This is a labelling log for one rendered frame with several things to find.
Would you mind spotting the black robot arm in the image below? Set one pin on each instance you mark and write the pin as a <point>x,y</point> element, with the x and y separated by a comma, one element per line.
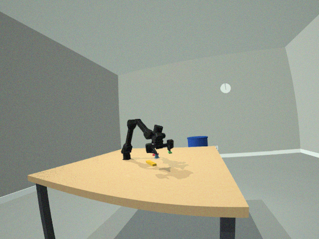
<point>155,135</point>

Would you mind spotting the yellow bar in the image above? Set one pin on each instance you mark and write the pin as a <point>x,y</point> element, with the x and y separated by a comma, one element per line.
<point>151,163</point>

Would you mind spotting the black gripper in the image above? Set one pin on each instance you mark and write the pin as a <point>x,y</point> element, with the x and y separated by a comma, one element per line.
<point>159,144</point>

